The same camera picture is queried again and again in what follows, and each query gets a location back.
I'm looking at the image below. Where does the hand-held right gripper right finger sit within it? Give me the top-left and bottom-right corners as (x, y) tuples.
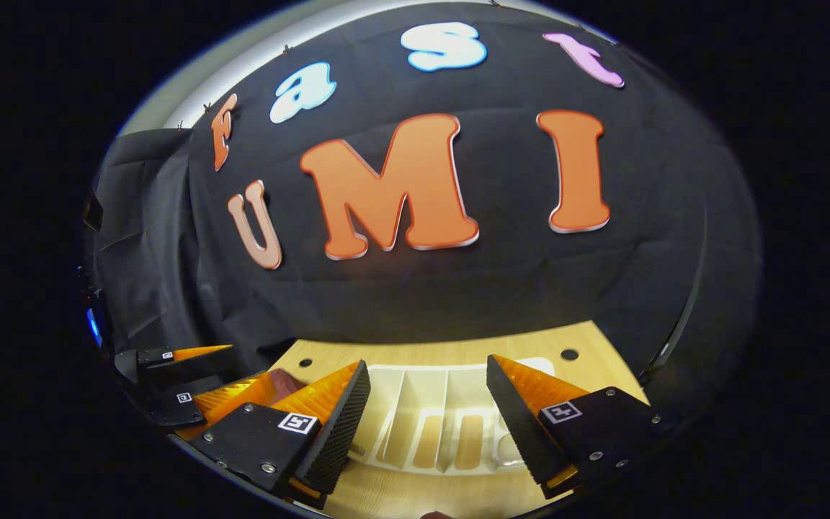
(486, 353), (666, 500)

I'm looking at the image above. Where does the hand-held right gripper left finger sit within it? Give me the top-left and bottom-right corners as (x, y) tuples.
(190, 359), (372, 511)

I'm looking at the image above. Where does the white bookshelf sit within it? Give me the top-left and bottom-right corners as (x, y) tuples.
(349, 357), (557, 476)

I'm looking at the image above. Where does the maroon schoolbag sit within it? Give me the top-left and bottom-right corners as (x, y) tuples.
(269, 368), (309, 396)

